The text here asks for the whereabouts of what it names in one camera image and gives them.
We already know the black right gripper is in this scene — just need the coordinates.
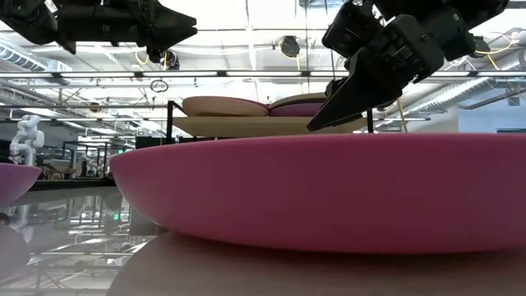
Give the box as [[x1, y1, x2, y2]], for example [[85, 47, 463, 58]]
[[307, 7, 478, 132]]

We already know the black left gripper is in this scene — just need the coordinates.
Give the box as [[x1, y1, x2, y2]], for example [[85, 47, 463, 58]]
[[55, 0, 198, 54]]

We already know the beige plate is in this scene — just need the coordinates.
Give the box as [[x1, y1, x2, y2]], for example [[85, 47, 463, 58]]
[[269, 93, 330, 110]]

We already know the peach plate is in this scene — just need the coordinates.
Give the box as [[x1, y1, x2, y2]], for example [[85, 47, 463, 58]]
[[182, 95, 271, 118]]

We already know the wooden shelf with black legs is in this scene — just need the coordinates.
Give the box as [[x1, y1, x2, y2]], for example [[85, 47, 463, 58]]
[[166, 100, 374, 145]]

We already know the ceiling light strip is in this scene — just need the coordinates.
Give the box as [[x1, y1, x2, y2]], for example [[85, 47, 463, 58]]
[[0, 70, 526, 80]]

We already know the black ceiling cable reel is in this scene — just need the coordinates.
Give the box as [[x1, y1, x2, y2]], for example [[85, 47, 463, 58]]
[[280, 35, 302, 59], [162, 49, 181, 71], [472, 35, 492, 58]]

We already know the black hanging ring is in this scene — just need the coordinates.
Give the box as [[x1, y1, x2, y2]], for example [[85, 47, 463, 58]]
[[150, 78, 170, 94]]

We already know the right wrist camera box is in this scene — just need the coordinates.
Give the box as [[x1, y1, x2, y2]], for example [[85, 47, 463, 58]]
[[321, 0, 387, 58]]

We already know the yellow cable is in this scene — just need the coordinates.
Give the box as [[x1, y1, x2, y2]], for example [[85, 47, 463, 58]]
[[396, 98, 408, 133]]

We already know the silver ventilation duct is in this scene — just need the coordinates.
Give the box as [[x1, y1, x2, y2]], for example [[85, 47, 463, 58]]
[[404, 49, 526, 120]]

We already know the white ceiling vent duct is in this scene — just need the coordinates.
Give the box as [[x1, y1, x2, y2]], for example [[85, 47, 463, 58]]
[[0, 40, 73, 86]]

